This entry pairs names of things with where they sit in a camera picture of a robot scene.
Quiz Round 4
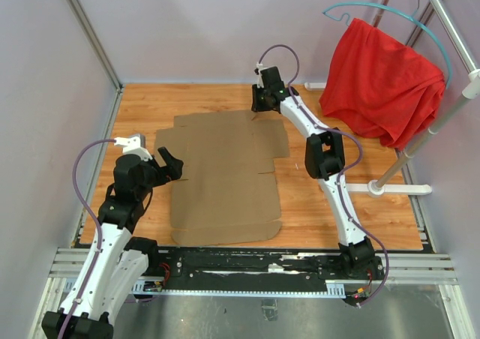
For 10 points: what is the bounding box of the brown cardboard box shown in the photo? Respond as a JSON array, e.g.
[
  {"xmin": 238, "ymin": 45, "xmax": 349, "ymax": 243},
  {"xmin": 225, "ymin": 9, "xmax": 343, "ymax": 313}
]
[{"xmin": 154, "ymin": 110, "xmax": 290, "ymax": 246}]

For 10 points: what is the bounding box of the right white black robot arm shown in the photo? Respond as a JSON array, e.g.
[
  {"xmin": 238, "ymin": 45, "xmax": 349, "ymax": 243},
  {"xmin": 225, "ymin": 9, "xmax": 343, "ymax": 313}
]
[{"xmin": 251, "ymin": 63, "xmax": 383, "ymax": 279}]

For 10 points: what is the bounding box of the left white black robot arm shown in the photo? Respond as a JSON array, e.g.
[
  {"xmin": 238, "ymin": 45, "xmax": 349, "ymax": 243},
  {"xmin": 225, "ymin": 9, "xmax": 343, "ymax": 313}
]
[{"xmin": 41, "ymin": 146, "xmax": 183, "ymax": 338}]

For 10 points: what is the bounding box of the red cloth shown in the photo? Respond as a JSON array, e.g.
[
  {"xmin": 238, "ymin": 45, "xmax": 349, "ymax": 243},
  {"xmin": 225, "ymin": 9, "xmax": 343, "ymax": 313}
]
[{"xmin": 319, "ymin": 19, "xmax": 446, "ymax": 150}]

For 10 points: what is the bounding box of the teal clothes hanger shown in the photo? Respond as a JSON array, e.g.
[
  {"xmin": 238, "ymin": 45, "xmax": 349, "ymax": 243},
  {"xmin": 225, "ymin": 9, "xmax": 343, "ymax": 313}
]
[{"xmin": 321, "ymin": 0, "xmax": 452, "ymax": 90}]

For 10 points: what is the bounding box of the white metal clothes rack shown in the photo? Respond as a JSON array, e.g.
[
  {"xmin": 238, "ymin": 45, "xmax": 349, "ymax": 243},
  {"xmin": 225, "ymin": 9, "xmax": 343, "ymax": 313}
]
[{"xmin": 319, "ymin": 0, "xmax": 479, "ymax": 197}]

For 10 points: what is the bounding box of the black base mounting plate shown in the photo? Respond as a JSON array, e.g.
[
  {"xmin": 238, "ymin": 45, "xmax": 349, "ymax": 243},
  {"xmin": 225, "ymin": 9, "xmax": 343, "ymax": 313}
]
[{"xmin": 73, "ymin": 237, "xmax": 436, "ymax": 291}]

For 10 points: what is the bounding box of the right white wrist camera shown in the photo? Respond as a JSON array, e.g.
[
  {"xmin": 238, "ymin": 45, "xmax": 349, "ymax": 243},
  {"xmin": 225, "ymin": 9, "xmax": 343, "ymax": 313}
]
[{"xmin": 254, "ymin": 62, "xmax": 264, "ymax": 80}]

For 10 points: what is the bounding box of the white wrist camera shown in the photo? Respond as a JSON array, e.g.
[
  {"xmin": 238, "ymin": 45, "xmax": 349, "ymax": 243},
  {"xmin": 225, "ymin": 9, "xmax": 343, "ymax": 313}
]
[
  {"xmin": 254, "ymin": 62, "xmax": 264, "ymax": 80},
  {"xmin": 114, "ymin": 133, "xmax": 153, "ymax": 161}
]

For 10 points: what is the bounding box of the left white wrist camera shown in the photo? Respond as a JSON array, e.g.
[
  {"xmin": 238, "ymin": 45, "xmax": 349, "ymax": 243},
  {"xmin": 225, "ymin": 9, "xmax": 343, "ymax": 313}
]
[{"xmin": 114, "ymin": 133, "xmax": 153, "ymax": 161}]

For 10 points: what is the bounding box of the grey slotted cable duct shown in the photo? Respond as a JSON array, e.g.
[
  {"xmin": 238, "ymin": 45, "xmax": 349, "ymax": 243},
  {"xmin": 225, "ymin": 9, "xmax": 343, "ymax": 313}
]
[{"xmin": 129, "ymin": 273, "xmax": 347, "ymax": 299}]

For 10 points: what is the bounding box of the aluminium corner post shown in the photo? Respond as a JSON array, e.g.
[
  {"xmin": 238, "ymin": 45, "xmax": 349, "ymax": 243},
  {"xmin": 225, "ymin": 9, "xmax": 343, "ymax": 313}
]
[{"xmin": 55, "ymin": 0, "xmax": 125, "ymax": 92}]

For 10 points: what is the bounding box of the aluminium frame rail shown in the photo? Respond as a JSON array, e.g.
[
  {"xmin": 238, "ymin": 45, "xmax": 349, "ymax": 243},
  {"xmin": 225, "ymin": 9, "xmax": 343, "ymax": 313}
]
[{"xmin": 48, "ymin": 248, "xmax": 457, "ymax": 283}]

